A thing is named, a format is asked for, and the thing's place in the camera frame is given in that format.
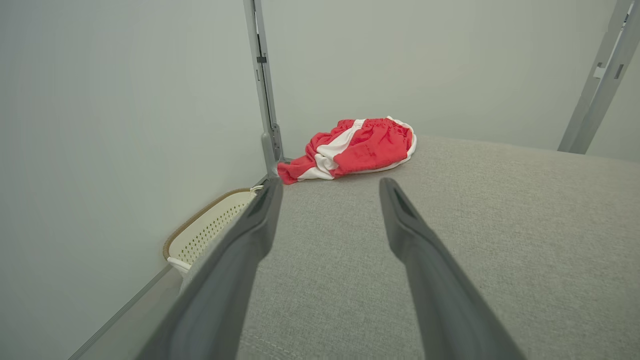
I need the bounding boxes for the grey post with hinge bracket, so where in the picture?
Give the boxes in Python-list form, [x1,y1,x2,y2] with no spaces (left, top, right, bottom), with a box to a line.
[243,0,286,178]

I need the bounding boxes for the grey wall base rail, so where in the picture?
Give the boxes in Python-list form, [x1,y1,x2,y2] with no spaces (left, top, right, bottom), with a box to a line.
[67,264,176,360]

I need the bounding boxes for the white laundry basket, brown rim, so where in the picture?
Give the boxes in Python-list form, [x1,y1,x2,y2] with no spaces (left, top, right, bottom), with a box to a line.
[162,186,264,276]

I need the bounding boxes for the red shorts with white stripe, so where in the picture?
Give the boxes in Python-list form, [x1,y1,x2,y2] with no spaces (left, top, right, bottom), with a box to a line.
[277,116,417,186]

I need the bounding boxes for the grey double partition post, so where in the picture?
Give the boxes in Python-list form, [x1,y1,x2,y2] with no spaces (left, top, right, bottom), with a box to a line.
[557,0,640,155]

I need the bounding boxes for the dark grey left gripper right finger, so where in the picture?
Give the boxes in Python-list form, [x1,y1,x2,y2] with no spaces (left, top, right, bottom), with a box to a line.
[378,177,526,360]

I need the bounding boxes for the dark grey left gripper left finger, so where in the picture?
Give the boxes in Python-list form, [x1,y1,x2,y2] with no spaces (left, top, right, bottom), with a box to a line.
[137,177,284,360]

